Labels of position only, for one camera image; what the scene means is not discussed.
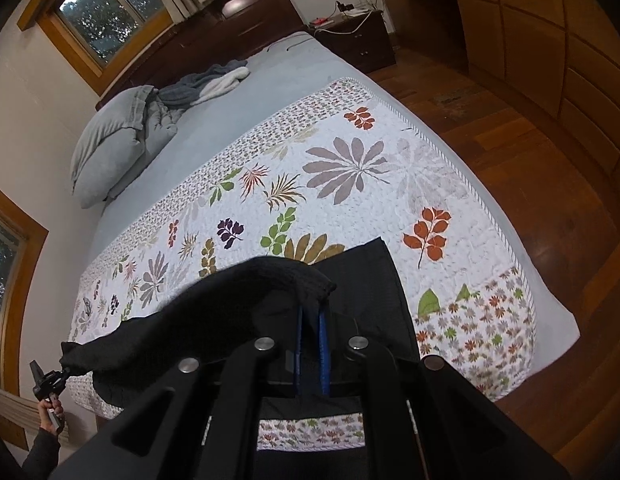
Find white cable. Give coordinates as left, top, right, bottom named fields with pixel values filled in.
left=320, top=7, right=378, bottom=36

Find wooden framed window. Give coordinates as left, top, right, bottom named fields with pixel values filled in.
left=17, top=0, right=175, bottom=95
left=0, top=180, right=49, bottom=396

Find dark wooden nightstand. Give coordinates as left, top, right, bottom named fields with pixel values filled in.
left=307, top=9, right=397, bottom=75

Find person's left hand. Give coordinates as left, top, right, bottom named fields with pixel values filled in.
left=36, top=399, right=65, bottom=435

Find floral quilt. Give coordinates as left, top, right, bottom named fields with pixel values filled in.
left=67, top=76, right=536, bottom=451

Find black pants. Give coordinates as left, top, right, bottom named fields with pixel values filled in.
left=60, top=237, right=423, bottom=418

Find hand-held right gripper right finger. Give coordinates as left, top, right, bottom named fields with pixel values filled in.
left=317, top=307, right=573, bottom=480

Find bed with blue sheet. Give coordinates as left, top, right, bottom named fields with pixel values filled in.
left=67, top=30, right=581, bottom=418

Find dark wooden headboard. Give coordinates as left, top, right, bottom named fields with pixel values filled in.
left=96, top=0, right=311, bottom=111

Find white cloth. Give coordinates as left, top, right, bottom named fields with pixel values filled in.
left=190, top=69, right=251, bottom=107

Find grey pillow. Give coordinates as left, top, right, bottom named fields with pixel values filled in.
left=70, top=85, right=183, bottom=210

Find person's left forearm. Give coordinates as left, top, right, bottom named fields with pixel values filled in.
left=18, top=429, right=61, bottom=480

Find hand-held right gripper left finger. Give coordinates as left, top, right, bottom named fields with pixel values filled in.
left=50, top=305, right=311, bottom=480

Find grey blanket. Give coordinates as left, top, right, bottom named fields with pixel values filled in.
left=157, top=59, right=249, bottom=111

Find light wooden cabinet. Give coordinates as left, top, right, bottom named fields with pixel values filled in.
left=372, top=0, right=620, bottom=196

